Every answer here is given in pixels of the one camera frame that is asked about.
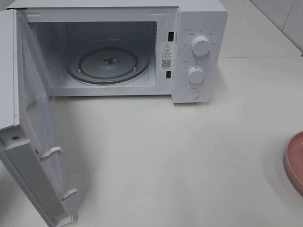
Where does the round white door button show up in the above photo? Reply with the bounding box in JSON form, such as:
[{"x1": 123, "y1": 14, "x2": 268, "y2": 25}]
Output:
[{"x1": 185, "y1": 88, "x2": 199, "y2": 100}]

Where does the white timer knob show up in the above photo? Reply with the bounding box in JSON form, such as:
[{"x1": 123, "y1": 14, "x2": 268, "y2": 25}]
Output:
[{"x1": 188, "y1": 66, "x2": 205, "y2": 84}]

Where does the white microwave door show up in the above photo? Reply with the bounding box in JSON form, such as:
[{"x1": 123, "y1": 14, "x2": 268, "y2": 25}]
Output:
[{"x1": 0, "y1": 9, "x2": 76, "y2": 227}]

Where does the pink round plate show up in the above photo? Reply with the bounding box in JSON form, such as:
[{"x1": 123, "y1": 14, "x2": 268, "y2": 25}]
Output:
[{"x1": 284, "y1": 131, "x2": 303, "y2": 196}]

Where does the glass microwave turntable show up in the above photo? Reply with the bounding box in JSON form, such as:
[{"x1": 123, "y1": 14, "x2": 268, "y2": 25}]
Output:
[{"x1": 65, "y1": 39, "x2": 151, "y2": 85}]

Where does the white microwave oven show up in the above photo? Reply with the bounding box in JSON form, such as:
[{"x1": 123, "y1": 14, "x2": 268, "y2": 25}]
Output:
[{"x1": 5, "y1": 0, "x2": 228, "y2": 103}]

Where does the upper white power knob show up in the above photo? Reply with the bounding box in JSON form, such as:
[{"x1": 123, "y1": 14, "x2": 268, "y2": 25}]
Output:
[{"x1": 191, "y1": 34, "x2": 211, "y2": 56}]

